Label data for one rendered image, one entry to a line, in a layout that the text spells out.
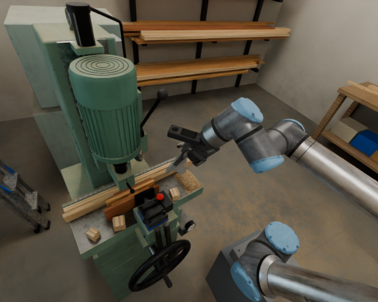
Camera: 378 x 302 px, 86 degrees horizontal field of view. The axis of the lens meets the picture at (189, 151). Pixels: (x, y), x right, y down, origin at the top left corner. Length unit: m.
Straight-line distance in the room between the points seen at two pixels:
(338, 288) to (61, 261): 1.73
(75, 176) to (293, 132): 1.09
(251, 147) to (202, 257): 1.40
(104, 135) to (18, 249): 1.61
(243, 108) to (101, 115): 0.39
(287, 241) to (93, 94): 0.93
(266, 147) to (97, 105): 0.47
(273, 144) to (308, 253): 1.71
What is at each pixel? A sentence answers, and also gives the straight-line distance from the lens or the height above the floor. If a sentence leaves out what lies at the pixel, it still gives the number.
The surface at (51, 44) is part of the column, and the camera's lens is 0.80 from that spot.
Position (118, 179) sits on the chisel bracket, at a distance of 0.87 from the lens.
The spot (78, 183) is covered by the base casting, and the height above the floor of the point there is 0.80.
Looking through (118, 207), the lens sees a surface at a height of 0.96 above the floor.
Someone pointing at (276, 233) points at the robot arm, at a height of 0.90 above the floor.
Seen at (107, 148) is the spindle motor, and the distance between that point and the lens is 0.70.
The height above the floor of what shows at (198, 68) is 0.63.
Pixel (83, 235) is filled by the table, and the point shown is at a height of 0.90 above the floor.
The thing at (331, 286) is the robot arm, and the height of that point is 1.11.
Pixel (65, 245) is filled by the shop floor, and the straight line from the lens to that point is 2.02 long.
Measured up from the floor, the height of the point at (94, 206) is 0.93.
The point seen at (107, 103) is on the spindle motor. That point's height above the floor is 1.44.
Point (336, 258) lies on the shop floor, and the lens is 2.37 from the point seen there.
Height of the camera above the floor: 1.74
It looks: 43 degrees down
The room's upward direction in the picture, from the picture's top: 8 degrees clockwise
